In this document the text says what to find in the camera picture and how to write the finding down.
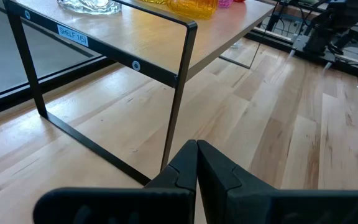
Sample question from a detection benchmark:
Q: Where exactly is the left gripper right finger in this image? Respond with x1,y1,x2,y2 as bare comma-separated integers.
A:
197,140,358,224

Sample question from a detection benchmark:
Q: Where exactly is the wooden shelf with black frame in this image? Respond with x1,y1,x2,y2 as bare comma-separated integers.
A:
3,0,276,187

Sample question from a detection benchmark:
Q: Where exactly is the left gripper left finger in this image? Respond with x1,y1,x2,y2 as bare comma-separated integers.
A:
32,139,198,224

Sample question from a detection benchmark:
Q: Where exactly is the black aluminium table frame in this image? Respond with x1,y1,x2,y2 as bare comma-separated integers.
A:
0,26,358,121

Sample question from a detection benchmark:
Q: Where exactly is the clear bulbous glass vase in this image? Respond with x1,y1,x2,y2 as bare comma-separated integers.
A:
57,0,122,16

